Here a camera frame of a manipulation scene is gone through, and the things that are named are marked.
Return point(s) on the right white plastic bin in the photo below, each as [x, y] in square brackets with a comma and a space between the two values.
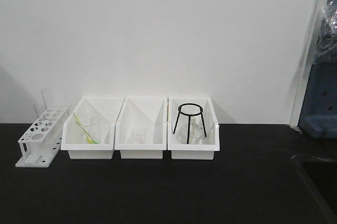
[208, 145]

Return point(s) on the left white plastic bin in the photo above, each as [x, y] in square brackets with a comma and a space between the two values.
[108, 110]

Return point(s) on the middle white plastic bin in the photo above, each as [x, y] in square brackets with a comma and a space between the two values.
[150, 113]

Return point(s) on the small glass flask middle bin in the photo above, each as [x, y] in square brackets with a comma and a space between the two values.
[138, 136]

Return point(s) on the glass flask in bin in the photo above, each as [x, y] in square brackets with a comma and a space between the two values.
[95, 130]
[191, 133]

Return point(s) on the glass flask in right bin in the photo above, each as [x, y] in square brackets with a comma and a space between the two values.
[191, 133]

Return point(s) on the blue cabinet at right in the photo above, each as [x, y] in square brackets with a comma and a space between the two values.
[318, 113]

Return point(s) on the white test tube rack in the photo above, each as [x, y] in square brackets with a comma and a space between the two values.
[41, 142]

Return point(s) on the black wire tripod stand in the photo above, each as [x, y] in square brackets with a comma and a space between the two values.
[181, 111]

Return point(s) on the glass test tube in rack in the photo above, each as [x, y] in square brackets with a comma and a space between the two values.
[45, 102]

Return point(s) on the glass flask in left bin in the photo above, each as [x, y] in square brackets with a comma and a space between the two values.
[95, 130]

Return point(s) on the clear plastic wrap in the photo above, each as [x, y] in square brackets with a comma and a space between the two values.
[325, 51]

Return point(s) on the white plastic bin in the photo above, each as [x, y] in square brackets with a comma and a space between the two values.
[208, 145]
[108, 110]
[150, 113]

